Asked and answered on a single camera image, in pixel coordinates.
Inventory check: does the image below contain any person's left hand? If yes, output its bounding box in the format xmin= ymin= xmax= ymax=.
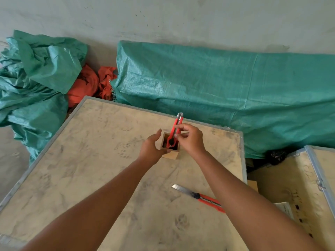
xmin=138 ymin=129 xmax=171 ymax=165

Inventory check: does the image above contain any person's right forearm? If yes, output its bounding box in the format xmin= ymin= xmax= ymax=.
xmin=193 ymin=150 xmax=325 ymax=251

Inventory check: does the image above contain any red utility knife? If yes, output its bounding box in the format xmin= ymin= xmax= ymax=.
xmin=167 ymin=112 xmax=184 ymax=149
xmin=172 ymin=184 xmax=226 ymax=214

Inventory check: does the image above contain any metal-edged wooden crate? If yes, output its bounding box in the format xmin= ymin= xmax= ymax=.
xmin=0 ymin=96 xmax=248 ymax=251
xmin=247 ymin=145 xmax=335 ymax=251

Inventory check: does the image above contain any large green tarp cover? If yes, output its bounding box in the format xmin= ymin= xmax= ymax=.
xmin=110 ymin=40 xmax=335 ymax=160

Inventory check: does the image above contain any crumpled green tarp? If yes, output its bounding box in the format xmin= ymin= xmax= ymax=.
xmin=0 ymin=30 xmax=88 ymax=165

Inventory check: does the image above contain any person's right hand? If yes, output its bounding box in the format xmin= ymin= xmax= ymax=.
xmin=174 ymin=123 xmax=207 ymax=159

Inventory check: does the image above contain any small wooden holder box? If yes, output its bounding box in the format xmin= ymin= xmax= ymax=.
xmin=160 ymin=131 xmax=181 ymax=160

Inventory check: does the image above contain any orange cloth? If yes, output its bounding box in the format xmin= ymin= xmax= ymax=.
xmin=67 ymin=64 xmax=100 ymax=109
xmin=97 ymin=66 xmax=118 ymax=101

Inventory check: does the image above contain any person's left forearm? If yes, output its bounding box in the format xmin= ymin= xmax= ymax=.
xmin=20 ymin=154 xmax=157 ymax=251

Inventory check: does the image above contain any black plastic bag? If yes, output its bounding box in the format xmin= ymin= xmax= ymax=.
xmin=265 ymin=149 xmax=289 ymax=166

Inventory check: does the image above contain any white paper sheet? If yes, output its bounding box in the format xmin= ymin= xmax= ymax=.
xmin=274 ymin=202 xmax=295 ymax=220

